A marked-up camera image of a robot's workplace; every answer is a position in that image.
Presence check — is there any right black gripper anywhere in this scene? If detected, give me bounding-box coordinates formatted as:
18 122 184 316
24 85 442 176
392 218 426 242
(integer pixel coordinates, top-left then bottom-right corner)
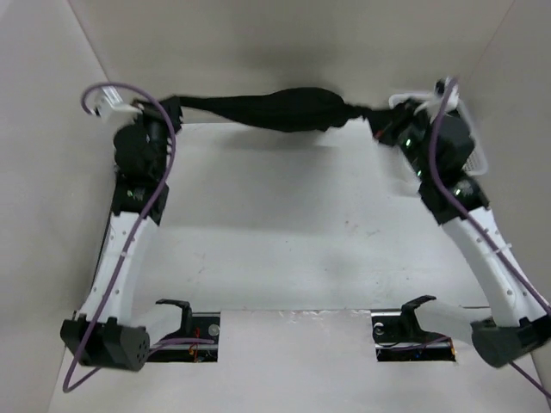
364 97 436 182

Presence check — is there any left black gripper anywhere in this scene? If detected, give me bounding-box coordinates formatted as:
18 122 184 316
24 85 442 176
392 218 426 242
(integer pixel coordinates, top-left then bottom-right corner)
126 95 185 180

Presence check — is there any black tank top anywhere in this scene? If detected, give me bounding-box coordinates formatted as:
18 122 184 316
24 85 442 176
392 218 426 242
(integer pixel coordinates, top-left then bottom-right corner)
161 87 407 133

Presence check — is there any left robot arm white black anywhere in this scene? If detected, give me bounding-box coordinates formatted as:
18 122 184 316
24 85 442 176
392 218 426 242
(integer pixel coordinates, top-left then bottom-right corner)
60 108 193 372

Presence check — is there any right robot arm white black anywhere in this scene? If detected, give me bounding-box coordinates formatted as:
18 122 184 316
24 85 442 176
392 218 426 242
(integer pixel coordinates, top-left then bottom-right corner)
375 94 550 368

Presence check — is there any white plastic basket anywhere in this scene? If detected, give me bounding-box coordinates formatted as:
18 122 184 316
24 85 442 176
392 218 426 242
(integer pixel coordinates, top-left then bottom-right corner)
388 90 488 176

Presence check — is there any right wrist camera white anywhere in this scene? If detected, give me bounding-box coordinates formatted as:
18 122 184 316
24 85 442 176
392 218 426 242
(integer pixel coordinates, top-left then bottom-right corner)
414 77 459 114

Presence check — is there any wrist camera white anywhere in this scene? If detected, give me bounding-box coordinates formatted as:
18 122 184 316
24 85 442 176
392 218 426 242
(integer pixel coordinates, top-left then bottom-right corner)
414 77 459 114
95 86 141 124

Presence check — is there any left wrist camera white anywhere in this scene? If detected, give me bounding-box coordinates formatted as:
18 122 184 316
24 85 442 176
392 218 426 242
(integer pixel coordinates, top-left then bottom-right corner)
95 86 141 124

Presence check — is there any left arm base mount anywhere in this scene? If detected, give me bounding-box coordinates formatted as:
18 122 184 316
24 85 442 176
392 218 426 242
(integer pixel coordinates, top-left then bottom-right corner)
147 312 220 363

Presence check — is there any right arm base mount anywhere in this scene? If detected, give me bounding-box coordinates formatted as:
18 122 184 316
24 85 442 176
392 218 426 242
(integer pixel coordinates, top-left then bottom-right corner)
371 310 456 362

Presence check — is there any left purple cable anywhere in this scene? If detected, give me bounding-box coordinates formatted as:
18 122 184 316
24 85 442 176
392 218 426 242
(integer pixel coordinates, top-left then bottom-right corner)
63 82 216 393

